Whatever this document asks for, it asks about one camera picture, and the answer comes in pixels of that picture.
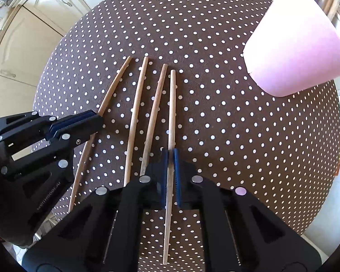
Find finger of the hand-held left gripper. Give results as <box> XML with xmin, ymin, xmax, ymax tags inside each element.
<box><xmin>0</xmin><ymin>115</ymin><xmax>105</xmax><ymax>234</ymax></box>
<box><xmin>0</xmin><ymin>109</ymin><xmax>100</xmax><ymax>149</ymax></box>

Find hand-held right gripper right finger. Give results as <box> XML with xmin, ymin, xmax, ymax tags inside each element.
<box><xmin>174</xmin><ymin>148</ymin><xmax>322</xmax><ymax>272</ymax></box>

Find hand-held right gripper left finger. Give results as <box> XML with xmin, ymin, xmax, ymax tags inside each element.
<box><xmin>21</xmin><ymin>148</ymin><xmax>170</xmax><ymax>272</ymax></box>

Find pink cup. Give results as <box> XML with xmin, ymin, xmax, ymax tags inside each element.
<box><xmin>242</xmin><ymin>0</ymin><xmax>340</xmax><ymax>98</ymax></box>

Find cream kitchen cabinets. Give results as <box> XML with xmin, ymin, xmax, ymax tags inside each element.
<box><xmin>0</xmin><ymin>0</ymin><xmax>151</xmax><ymax>121</ymax></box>

